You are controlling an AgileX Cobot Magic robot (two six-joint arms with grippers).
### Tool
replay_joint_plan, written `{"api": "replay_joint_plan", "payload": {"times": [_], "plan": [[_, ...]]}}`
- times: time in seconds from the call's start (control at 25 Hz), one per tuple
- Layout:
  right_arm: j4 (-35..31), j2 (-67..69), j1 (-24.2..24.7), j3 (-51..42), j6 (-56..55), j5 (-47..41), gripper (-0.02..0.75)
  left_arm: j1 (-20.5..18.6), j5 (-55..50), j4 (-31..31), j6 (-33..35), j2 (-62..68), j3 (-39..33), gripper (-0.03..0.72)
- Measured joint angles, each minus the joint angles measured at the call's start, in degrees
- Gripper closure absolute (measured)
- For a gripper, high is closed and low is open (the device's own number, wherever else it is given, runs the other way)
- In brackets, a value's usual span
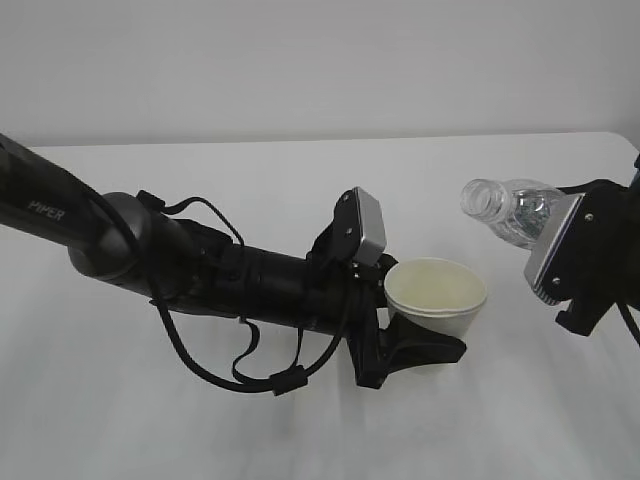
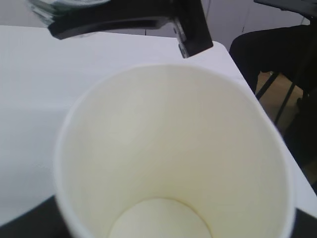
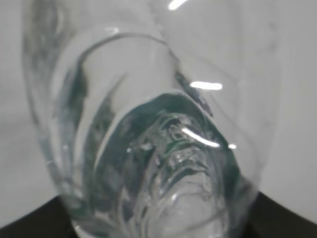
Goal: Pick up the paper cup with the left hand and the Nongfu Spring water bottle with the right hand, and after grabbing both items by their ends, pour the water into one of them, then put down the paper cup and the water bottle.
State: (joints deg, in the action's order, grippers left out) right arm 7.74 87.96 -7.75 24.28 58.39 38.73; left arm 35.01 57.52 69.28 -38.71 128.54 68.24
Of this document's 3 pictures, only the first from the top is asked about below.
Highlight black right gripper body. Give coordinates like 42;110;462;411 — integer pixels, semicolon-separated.
554;179;639;335

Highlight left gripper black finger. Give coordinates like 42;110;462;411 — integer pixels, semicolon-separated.
380;313;467;376

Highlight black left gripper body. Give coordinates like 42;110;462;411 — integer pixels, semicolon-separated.
304;252;401;389

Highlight white paper cup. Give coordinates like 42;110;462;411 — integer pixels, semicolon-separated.
383;257;488;339

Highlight clear plastic water bottle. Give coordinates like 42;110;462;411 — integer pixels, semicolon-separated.
460;179;565;250

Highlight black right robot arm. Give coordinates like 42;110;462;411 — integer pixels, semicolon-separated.
556;175;639;340

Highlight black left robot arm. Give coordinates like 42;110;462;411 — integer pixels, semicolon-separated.
1;138;466;395

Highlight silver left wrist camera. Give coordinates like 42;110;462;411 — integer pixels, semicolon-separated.
329;186;387;267

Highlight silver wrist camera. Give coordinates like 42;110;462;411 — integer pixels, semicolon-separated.
329;186;387;267
524;193;584;306

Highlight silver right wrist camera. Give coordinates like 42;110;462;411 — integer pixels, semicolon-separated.
524;193;584;306

